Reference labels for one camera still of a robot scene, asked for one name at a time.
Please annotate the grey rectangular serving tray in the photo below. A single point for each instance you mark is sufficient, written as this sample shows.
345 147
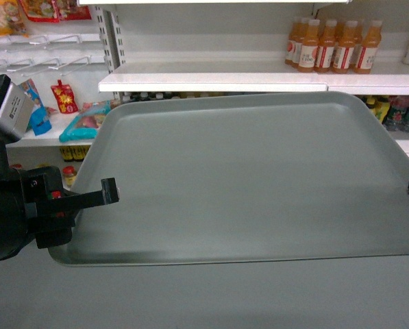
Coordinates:
242 179

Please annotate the blue snack packet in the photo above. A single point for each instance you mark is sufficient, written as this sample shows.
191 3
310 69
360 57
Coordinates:
39 120

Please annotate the red snack pouch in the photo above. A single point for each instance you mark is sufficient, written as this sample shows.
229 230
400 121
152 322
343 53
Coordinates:
64 97

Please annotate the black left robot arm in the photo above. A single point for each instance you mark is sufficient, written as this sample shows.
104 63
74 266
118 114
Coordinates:
13 218

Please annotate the teal snack packet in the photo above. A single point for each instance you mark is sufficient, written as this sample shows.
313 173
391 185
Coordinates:
88 121

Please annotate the white metal shelf unit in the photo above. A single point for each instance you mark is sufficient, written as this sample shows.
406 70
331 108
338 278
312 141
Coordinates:
198 47

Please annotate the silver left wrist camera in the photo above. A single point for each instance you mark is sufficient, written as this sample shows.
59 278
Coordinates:
15 113

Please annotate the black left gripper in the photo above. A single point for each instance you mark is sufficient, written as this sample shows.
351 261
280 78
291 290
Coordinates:
50 209

